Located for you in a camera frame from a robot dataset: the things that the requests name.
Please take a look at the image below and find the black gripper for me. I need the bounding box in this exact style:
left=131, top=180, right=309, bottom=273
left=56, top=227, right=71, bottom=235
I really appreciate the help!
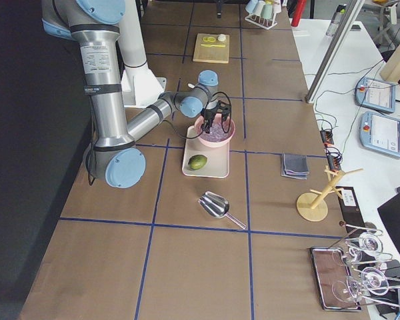
left=202, top=103, right=217, bottom=133
left=215, top=0, right=225, bottom=17

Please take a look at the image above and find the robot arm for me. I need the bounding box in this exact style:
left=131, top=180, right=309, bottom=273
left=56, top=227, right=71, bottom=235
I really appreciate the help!
left=42, top=1, right=218, bottom=188

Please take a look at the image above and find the pink bowl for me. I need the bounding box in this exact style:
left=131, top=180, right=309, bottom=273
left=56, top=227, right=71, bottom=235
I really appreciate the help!
left=194, top=114, right=235, bottom=148

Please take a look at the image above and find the pile of ice cubes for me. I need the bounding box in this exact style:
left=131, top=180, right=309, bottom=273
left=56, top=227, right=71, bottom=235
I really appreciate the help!
left=200, top=123, right=233, bottom=143

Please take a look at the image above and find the metal ice scoop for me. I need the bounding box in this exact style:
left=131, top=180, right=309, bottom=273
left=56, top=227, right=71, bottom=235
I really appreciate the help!
left=198, top=191, right=247, bottom=230

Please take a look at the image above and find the white steamed bun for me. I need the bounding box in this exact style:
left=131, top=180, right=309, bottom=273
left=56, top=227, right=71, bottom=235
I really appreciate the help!
left=217, top=34, right=227, bottom=43

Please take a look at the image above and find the yellow plastic knife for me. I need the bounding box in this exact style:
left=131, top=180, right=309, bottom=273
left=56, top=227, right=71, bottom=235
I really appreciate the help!
left=200, top=43, right=226, bottom=48

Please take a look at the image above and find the green avocado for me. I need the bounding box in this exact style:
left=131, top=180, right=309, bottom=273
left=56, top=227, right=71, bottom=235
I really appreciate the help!
left=188, top=154, right=208, bottom=171

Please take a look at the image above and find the cream plastic tray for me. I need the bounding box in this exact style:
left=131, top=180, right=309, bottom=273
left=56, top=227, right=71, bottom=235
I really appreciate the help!
left=182, top=130, right=234, bottom=178

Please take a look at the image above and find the bamboo cutting board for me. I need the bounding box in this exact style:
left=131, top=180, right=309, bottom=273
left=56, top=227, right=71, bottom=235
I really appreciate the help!
left=193, top=33, right=229, bottom=64

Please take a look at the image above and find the cup rack with cups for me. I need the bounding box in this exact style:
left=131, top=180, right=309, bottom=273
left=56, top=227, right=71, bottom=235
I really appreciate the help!
left=245, top=0, right=282, bottom=30

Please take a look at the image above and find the red cylinder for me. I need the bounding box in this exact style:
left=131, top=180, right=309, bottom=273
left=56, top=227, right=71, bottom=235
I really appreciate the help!
left=291, top=0, right=307, bottom=27

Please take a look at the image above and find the grey folded cloth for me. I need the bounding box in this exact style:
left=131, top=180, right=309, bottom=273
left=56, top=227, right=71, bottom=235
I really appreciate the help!
left=281, top=153, right=309, bottom=180

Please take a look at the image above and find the drink bottle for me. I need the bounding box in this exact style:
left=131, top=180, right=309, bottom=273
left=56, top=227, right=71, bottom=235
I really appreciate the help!
left=325, top=4, right=347, bottom=37

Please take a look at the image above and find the wooden mug tree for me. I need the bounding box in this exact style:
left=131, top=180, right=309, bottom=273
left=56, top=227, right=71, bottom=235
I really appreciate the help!
left=296, top=165, right=363, bottom=222

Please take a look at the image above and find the upper teach pendant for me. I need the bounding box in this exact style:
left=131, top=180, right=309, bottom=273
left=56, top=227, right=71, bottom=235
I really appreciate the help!
left=355, top=77, right=396, bottom=113

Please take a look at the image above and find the teach pendant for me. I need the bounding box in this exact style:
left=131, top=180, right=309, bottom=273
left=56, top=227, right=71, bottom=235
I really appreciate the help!
left=355, top=77, right=396, bottom=113
left=359, top=111, right=400, bottom=159

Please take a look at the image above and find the lower teach pendant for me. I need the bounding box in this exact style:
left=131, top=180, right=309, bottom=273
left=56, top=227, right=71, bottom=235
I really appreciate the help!
left=359, top=111, right=400, bottom=159

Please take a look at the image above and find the wine glass rack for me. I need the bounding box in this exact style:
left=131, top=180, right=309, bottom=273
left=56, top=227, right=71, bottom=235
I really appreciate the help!
left=331, top=221, right=400, bottom=310

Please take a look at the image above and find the metal tray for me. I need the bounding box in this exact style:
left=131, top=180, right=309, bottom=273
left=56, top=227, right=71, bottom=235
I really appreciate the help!
left=309, top=247, right=362, bottom=312

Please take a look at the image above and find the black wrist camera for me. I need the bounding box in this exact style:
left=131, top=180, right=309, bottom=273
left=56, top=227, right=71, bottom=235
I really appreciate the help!
left=217, top=100, right=231, bottom=122

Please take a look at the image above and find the black camera cable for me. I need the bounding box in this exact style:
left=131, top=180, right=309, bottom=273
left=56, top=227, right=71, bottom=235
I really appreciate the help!
left=161, top=91, right=233, bottom=139

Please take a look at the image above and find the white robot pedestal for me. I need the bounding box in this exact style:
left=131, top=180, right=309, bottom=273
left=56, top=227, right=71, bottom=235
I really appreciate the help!
left=118, top=0, right=167, bottom=108

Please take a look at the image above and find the aluminium frame post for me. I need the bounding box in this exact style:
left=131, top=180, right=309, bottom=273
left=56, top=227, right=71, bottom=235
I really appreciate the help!
left=305, top=0, right=365, bottom=103

